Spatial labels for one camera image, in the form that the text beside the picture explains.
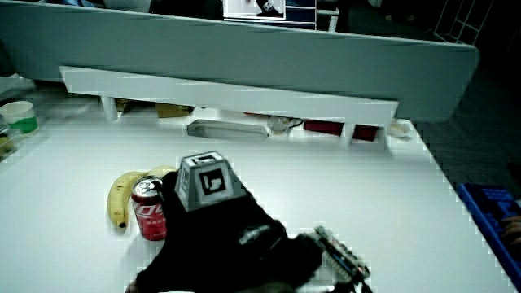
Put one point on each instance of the grey metal tray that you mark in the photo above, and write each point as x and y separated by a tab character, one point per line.
226	129

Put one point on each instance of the blue drawer cabinet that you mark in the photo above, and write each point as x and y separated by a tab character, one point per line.
300	14

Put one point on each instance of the white desk shelf riser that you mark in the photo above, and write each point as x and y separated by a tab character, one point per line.
228	95

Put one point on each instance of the person's right hand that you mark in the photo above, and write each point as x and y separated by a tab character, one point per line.
220	244

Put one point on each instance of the red cola can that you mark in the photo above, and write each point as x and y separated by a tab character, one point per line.
149	213

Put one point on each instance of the blue box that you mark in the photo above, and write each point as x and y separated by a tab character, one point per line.
486	209

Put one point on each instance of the white framed screen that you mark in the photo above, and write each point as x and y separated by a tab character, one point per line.
252	10

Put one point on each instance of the grey desk partition panel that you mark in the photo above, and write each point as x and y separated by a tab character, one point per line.
252	57

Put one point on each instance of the wide dark red box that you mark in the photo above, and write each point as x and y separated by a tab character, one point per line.
323	127

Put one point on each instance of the brown cardboard box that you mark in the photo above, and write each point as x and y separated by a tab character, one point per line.
173	110

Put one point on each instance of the white paper cup green band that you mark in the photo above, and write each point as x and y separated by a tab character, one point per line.
20	117

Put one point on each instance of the round clear tape roll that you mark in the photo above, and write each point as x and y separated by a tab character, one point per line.
278	123

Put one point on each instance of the white plastic bag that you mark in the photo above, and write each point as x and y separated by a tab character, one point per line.
14	85

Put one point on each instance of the white crumpled paper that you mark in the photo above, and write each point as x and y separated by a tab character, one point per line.
399	129

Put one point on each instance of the yellow banana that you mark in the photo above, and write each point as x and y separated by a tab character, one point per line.
118	195

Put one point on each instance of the clear plastic container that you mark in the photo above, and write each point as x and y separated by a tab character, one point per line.
5	140

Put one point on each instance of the small dark red box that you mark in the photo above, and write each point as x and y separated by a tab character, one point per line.
365	132

